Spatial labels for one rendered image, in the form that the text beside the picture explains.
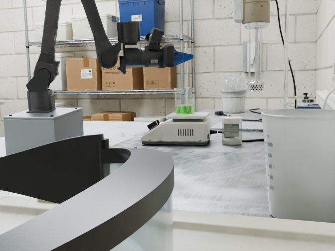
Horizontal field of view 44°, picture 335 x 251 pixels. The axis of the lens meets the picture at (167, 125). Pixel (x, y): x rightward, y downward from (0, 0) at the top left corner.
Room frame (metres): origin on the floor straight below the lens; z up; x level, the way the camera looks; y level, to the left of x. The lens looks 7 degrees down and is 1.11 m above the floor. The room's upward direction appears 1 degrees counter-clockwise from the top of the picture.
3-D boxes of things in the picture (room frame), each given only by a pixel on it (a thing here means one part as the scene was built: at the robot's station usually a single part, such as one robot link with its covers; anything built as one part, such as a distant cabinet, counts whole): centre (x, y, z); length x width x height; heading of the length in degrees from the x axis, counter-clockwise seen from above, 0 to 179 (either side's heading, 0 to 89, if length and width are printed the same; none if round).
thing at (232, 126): (1.23, -0.19, 0.94); 0.06 x 0.06 x 0.08
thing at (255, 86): (1.59, -0.34, 1.17); 0.07 x 0.07 x 0.25
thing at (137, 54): (1.23, 0.11, 1.16); 0.07 x 0.06 x 0.09; 100
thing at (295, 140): (0.58, -0.20, 0.97); 0.18 x 0.13 x 0.15; 18
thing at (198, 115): (1.28, -0.06, 0.98); 0.12 x 0.12 x 0.01; 78
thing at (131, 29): (1.22, 0.13, 1.20); 0.11 x 0.08 x 0.12; 100
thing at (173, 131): (1.28, -0.04, 0.94); 0.22 x 0.13 x 0.08; 78
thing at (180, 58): (1.23, -0.05, 1.16); 0.07 x 0.04 x 0.06; 99
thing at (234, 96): (2.25, -0.36, 1.01); 0.14 x 0.14 x 0.21
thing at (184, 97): (1.26, -0.05, 1.03); 0.07 x 0.06 x 0.08; 160
